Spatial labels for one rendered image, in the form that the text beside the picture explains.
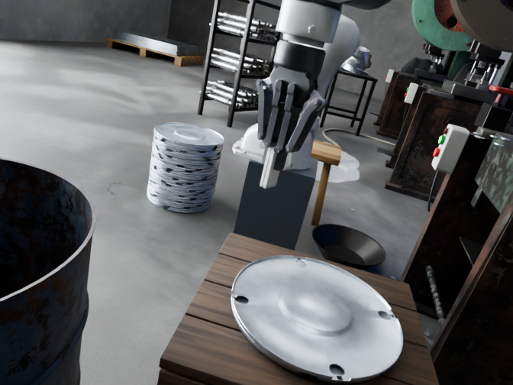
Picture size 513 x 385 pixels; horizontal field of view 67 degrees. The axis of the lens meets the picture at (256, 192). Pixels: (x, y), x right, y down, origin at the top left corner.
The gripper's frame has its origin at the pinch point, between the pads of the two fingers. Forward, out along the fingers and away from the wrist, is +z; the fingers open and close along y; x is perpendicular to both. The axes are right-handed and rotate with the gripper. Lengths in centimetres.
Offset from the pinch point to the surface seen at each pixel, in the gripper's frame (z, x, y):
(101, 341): 56, -11, -29
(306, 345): 19.5, -8.4, 19.4
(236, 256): 21.1, 1.5, -4.3
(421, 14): -62, 328, -108
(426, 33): -48, 333, -100
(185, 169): 36, 47, -73
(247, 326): 19.5, -12.9, 11.5
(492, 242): 6.9, 32.6, 32.5
